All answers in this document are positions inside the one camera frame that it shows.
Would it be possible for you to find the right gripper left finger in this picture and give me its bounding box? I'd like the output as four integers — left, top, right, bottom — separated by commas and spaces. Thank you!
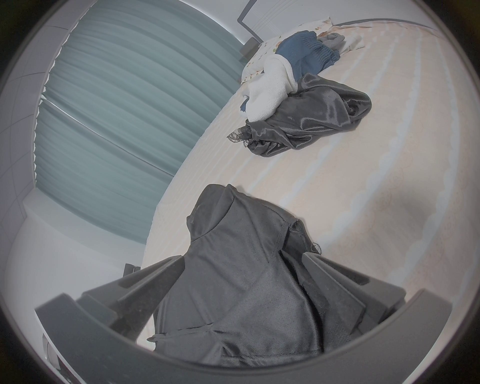
77, 256, 187, 340

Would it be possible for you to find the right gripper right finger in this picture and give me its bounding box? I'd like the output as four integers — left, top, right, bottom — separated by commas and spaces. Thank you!
302, 252, 407, 331

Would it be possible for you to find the bed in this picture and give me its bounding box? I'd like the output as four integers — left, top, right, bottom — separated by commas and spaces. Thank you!
142, 0, 474, 340

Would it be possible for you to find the blue-green curtain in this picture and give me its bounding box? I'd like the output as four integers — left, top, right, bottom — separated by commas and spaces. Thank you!
40, 7, 249, 177
33, 100, 178, 245

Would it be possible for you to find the black satin garment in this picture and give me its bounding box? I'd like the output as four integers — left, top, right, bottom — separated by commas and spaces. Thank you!
226, 73, 372, 158

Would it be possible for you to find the white garment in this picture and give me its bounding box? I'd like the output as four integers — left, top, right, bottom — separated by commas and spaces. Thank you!
240, 54, 299, 123

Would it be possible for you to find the blue knitted garment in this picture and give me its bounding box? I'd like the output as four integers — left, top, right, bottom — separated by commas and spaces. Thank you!
275, 31, 340, 82

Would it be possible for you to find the white printed pillow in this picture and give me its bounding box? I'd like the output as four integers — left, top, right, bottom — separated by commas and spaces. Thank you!
240, 17, 335, 84

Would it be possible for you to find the grey garment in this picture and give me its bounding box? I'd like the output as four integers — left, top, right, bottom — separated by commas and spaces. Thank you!
317, 33, 346, 52

